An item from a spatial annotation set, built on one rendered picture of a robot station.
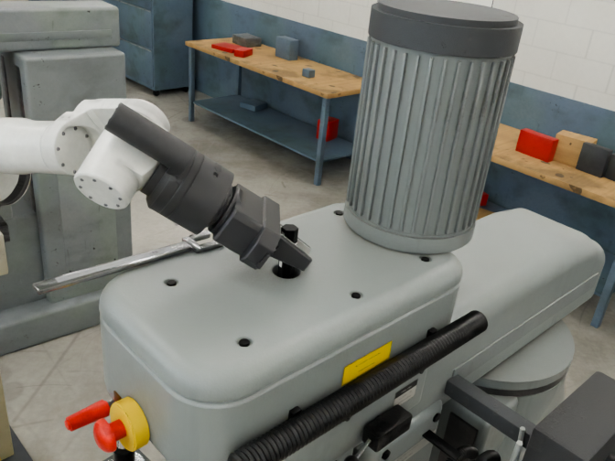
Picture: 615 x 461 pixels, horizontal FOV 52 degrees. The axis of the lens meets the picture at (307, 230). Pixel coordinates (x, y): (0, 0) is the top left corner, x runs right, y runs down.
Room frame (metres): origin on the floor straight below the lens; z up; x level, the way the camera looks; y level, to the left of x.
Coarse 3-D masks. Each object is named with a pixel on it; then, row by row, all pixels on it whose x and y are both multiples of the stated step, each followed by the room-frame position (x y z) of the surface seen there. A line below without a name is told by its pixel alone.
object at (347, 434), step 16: (416, 384) 0.75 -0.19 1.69; (384, 400) 0.69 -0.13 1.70; (400, 400) 0.72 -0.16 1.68; (416, 400) 0.75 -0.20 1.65; (352, 416) 0.64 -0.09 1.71; (368, 416) 0.67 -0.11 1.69; (336, 432) 0.62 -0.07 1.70; (352, 432) 0.65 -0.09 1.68; (304, 448) 0.58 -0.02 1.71; (320, 448) 0.60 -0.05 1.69; (336, 448) 0.63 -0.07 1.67; (352, 448) 0.66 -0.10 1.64
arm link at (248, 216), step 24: (216, 168) 0.68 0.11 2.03; (192, 192) 0.65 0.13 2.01; (216, 192) 0.66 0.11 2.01; (240, 192) 0.70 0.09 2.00; (192, 216) 0.65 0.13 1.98; (216, 216) 0.66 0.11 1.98; (240, 216) 0.66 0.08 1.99; (264, 216) 0.69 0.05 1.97; (216, 240) 0.65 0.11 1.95; (240, 240) 0.65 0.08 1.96; (264, 240) 0.65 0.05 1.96
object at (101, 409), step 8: (112, 400) 0.63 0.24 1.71; (88, 408) 0.61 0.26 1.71; (96, 408) 0.61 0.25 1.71; (104, 408) 0.61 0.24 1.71; (72, 416) 0.59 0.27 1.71; (80, 416) 0.59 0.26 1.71; (88, 416) 0.60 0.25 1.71; (96, 416) 0.60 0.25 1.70; (104, 416) 0.61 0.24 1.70; (72, 424) 0.58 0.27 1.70; (80, 424) 0.59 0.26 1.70
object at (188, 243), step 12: (192, 240) 0.75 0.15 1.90; (144, 252) 0.70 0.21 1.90; (156, 252) 0.70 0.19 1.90; (168, 252) 0.71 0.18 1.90; (180, 252) 0.72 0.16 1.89; (108, 264) 0.66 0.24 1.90; (120, 264) 0.67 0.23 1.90; (132, 264) 0.67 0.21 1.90; (60, 276) 0.63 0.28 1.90; (72, 276) 0.63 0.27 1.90; (84, 276) 0.63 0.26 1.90; (96, 276) 0.64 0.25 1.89; (36, 288) 0.60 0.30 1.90; (48, 288) 0.60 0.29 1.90; (60, 288) 0.61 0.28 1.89
